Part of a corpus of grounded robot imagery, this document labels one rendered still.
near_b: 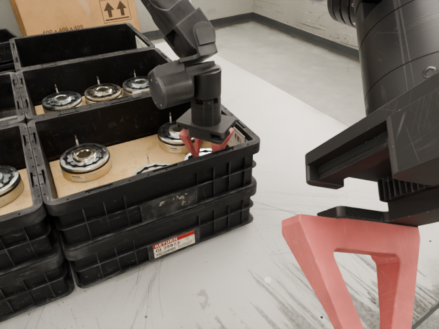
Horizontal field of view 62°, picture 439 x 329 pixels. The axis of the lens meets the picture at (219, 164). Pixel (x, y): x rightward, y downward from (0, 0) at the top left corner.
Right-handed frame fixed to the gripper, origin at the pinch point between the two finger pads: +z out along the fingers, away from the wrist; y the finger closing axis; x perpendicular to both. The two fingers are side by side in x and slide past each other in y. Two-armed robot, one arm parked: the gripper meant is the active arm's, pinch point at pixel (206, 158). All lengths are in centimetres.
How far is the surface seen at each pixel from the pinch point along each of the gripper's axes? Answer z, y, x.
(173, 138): 1.2, -11.2, 5.1
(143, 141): 4.0, -19.5, 4.5
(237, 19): 78, -147, 375
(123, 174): 4.2, -16.0, -7.9
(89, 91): 1.0, -45.2, 16.1
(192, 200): 3.4, 1.5, -9.5
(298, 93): 85, -28, 218
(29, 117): -5.8, -37.2, -10.0
